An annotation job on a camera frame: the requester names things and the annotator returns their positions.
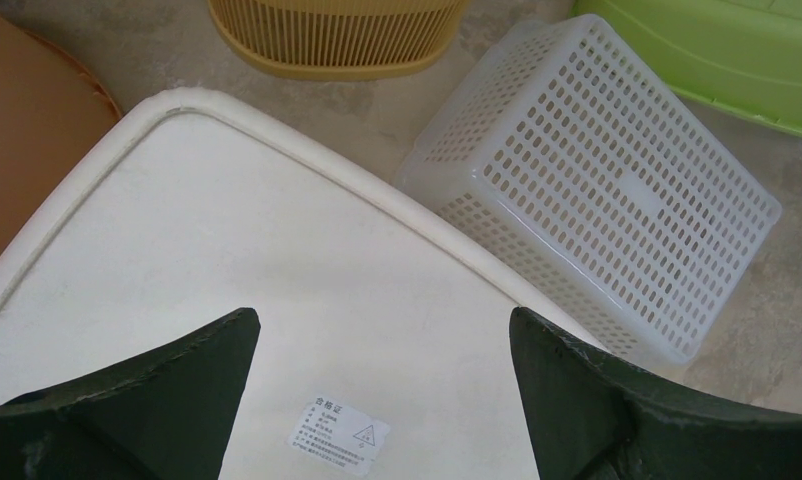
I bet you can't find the yellow orange slatted bin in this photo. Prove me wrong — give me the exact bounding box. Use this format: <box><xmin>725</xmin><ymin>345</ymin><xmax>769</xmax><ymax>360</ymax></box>
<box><xmin>207</xmin><ymin>0</ymin><xmax>468</xmax><ymax>81</ymax></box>

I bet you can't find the cream perforated laundry basket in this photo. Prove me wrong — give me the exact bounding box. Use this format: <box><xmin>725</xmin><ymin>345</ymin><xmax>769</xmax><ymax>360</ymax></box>
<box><xmin>0</xmin><ymin>89</ymin><xmax>588</xmax><ymax>479</ymax></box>

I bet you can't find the peach plastic bucket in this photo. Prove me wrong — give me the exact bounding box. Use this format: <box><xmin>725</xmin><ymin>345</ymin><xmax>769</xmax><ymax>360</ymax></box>
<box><xmin>0</xmin><ymin>14</ymin><xmax>122</xmax><ymax>256</ymax></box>

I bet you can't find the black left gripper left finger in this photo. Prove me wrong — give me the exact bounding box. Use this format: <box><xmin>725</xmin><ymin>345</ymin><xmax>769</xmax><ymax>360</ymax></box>
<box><xmin>0</xmin><ymin>308</ymin><xmax>261</xmax><ymax>479</ymax></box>

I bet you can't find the green solid plastic tub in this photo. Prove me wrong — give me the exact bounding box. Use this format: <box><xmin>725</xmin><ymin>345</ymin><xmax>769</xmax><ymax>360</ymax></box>
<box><xmin>570</xmin><ymin>1</ymin><xmax>802</xmax><ymax>137</ymax></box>

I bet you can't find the green perforated plastic basket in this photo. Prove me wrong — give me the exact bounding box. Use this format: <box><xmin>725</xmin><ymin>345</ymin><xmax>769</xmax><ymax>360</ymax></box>
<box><xmin>395</xmin><ymin>14</ymin><xmax>782</xmax><ymax>365</ymax></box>

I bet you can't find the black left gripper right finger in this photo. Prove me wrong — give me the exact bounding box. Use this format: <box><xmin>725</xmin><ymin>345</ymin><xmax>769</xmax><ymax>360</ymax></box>
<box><xmin>509</xmin><ymin>307</ymin><xmax>802</xmax><ymax>479</ymax></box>

